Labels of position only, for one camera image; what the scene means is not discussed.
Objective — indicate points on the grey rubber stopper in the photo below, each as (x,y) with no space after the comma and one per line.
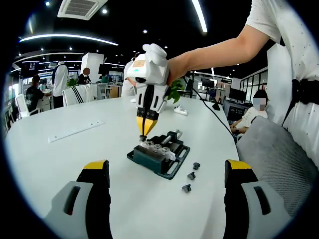
(186,188)
(142,137)
(191,175)
(196,165)

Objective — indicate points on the white office chair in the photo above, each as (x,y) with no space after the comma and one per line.
(22,105)

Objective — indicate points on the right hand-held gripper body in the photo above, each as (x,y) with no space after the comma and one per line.
(152,69)

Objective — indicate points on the dark green vise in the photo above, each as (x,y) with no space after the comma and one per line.
(154,164)

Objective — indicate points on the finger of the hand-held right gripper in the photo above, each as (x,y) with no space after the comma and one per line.
(141,104)
(155,104)

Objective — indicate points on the white power strip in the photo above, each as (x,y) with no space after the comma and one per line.
(180,110)

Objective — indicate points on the person's right forearm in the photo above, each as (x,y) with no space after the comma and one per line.
(219,51)

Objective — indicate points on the clear glass vial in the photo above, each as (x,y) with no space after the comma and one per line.
(142,144)
(157,148)
(165,151)
(150,144)

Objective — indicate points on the ceiling air conditioner vent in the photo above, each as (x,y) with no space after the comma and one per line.
(81,8)

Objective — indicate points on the long ceiling strip light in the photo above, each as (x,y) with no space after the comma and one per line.
(67,37)
(200,15)

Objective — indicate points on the white chair with striped jacket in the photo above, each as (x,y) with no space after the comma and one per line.
(77,94)

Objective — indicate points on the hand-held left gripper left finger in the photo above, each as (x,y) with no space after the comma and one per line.
(97,204)

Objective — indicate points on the person's body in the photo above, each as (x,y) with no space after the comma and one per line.
(299,49)

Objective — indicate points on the black desk stand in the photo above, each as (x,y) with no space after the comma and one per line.
(216,105)

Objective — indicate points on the green potted plant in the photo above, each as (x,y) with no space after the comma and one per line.
(174,92)

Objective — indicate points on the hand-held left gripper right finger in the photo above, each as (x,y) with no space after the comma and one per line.
(236,206)

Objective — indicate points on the grey mesh office chair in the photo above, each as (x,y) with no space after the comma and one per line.
(271,159)

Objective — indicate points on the black computer monitor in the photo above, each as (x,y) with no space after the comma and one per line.
(237,94)

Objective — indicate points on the white table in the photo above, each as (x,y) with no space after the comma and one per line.
(74,159)

